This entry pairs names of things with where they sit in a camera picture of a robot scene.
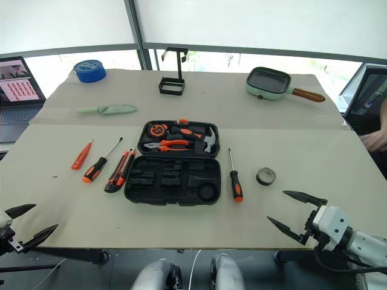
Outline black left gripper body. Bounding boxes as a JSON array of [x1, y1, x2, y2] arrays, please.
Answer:
[[0, 228, 16, 257]]

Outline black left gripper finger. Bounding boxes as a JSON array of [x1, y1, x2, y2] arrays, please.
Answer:
[[7, 224, 59, 254], [5, 204, 36, 219]]

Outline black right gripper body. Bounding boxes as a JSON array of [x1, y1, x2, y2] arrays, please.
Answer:
[[304, 207, 336, 251]]

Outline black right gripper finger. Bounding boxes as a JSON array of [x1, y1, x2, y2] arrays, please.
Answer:
[[282, 190, 328, 209], [267, 216, 314, 245]]

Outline phillips screwdriver black orange handle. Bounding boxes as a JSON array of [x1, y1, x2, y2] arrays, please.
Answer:
[[227, 147, 244, 204]]

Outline orange tester screwdriver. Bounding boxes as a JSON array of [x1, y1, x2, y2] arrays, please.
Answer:
[[71, 138, 95, 171]]

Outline flathead screwdriver black orange handle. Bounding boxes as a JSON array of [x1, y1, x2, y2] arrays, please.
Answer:
[[82, 136, 123, 184]]

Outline orange black utility knife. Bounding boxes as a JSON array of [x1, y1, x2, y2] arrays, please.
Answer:
[[104, 147, 136, 194]]

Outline black tool case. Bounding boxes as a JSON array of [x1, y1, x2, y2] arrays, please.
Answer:
[[123, 118, 223, 207]]

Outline black table base leg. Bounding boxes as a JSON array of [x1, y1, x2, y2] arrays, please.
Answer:
[[273, 250, 319, 264], [29, 246, 110, 266]]

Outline black electrical tape roll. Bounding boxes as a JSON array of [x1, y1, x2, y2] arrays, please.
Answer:
[[256, 166, 277, 186]]

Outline grey rounded leg cover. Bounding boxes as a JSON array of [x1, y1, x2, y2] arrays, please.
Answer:
[[210, 253, 246, 290], [131, 258, 183, 290]]

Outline person in black shirt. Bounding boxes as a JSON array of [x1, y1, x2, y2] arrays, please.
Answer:
[[359, 98, 387, 179]]

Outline black mesh chair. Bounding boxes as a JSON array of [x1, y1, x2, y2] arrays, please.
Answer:
[[343, 62, 387, 134]]

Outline green square frying pan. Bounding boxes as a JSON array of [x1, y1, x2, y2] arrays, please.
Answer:
[[245, 66, 327, 104]]

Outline open laptop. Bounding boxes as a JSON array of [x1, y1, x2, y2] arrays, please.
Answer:
[[0, 56, 47, 144]]

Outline green knife in sheath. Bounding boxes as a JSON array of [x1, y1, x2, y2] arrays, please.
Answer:
[[75, 103, 137, 117]]

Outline blue tape roll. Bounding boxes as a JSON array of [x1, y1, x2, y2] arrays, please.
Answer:
[[73, 59, 108, 83]]

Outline orange black tape measure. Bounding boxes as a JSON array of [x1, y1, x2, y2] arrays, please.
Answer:
[[149, 123, 167, 138]]

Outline black metal stand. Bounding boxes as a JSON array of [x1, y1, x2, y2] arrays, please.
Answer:
[[158, 47, 189, 97]]

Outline white window blind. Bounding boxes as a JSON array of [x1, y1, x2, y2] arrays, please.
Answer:
[[135, 0, 387, 59], [0, 0, 137, 57]]

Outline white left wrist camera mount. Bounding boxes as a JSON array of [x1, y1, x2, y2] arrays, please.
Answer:
[[0, 208, 15, 232]]

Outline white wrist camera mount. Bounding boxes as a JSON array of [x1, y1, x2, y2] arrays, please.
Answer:
[[312, 205, 353, 243], [0, 208, 15, 232]]

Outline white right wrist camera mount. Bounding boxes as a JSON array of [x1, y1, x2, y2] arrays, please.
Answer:
[[312, 205, 353, 243]]

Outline thin white wire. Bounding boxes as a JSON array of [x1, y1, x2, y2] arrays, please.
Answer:
[[31, 257, 68, 290]]

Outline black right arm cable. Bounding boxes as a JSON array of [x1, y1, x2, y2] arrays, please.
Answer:
[[313, 250, 387, 276]]

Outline white cable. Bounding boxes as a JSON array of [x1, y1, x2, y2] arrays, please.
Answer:
[[189, 249, 203, 290]]

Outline claw hammer orange black handle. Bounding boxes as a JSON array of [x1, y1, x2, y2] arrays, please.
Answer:
[[170, 126, 217, 153]]

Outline pliers with orange handles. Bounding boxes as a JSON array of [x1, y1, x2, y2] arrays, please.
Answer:
[[143, 139, 195, 152]]

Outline grey window frame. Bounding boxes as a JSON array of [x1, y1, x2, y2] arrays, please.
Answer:
[[0, 0, 387, 71]]

